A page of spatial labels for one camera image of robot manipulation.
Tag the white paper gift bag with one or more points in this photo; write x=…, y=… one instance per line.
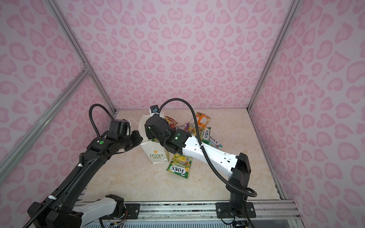
x=152, y=148

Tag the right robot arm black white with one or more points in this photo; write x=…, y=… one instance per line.
x=233, y=170

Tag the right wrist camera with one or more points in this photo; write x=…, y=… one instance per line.
x=154, y=110

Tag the orange Fox's fruits candy bag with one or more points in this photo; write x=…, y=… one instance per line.
x=171, y=122

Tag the aluminium frame post left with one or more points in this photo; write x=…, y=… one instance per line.
x=64, y=25

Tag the green Fox's candy bag front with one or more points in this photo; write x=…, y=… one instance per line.
x=180, y=165

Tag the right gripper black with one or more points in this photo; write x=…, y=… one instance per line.
x=152, y=125

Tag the green yellow Fox's candy bag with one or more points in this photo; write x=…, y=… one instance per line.
x=204, y=132

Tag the aluminium frame post right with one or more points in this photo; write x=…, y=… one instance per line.
x=282, y=33

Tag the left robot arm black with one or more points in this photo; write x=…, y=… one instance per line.
x=56, y=211

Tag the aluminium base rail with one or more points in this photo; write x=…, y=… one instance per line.
x=273, y=212

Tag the purple berries Fox's candy bag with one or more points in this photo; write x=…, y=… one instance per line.
x=184, y=127

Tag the aluminium frame post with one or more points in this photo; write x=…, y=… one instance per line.
x=64, y=25
x=282, y=33

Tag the aluminium frame profile diagonal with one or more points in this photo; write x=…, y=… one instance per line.
x=18, y=152

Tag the orange candy bag back side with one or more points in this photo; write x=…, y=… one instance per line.
x=202, y=119

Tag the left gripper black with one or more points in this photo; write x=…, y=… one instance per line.
x=137, y=137

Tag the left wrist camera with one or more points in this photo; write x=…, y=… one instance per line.
x=131, y=126

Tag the teal mint blossom candy bag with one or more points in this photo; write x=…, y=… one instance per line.
x=211, y=142

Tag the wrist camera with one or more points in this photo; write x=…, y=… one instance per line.
x=154, y=110
x=131, y=126

